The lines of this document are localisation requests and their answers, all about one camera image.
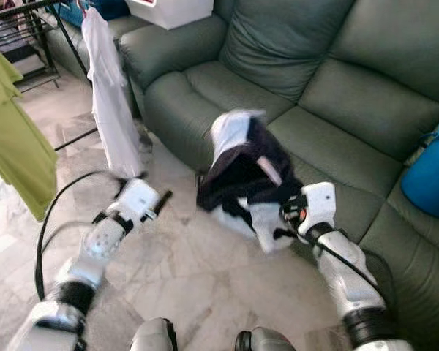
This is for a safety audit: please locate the black and white garment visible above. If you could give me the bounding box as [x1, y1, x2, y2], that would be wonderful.
[196, 110, 306, 254]

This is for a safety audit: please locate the white shirt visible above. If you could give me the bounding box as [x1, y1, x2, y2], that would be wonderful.
[82, 7, 145, 180]

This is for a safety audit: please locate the robot left leg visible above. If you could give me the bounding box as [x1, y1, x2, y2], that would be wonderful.
[128, 317, 179, 351]

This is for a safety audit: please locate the robot leg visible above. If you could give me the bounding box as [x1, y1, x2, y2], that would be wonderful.
[234, 326, 299, 351]
[128, 317, 179, 351]

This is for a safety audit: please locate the grey green leather sofa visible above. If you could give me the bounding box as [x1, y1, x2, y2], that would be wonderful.
[44, 0, 439, 351]

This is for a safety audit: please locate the robot right leg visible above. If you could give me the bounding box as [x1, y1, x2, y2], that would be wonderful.
[234, 326, 299, 351]

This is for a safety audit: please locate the blue plastic bucket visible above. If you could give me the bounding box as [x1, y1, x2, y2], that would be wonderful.
[401, 117, 439, 219]

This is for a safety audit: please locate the yellow green shirt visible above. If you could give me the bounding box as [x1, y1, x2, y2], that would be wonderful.
[0, 40, 59, 222]

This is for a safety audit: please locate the white storage box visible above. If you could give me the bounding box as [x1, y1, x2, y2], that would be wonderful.
[124, 0, 215, 30]

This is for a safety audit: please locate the teal storage box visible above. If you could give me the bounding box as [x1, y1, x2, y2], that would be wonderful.
[59, 0, 130, 26]

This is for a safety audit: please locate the black metal drying rack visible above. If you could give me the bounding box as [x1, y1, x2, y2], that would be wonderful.
[0, 0, 101, 152]

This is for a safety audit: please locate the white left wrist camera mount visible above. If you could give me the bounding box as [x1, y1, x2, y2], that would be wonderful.
[116, 179, 162, 224]

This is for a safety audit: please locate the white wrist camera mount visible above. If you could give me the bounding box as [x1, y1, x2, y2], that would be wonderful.
[300, 182, 338, 236]
[116, 179, 162, 224]

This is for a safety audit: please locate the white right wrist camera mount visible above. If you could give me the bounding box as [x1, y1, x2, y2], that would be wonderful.
[300, 182, 338, 236]

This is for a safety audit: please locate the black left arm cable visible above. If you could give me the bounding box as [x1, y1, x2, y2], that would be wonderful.
[35, 170, 130, 302]

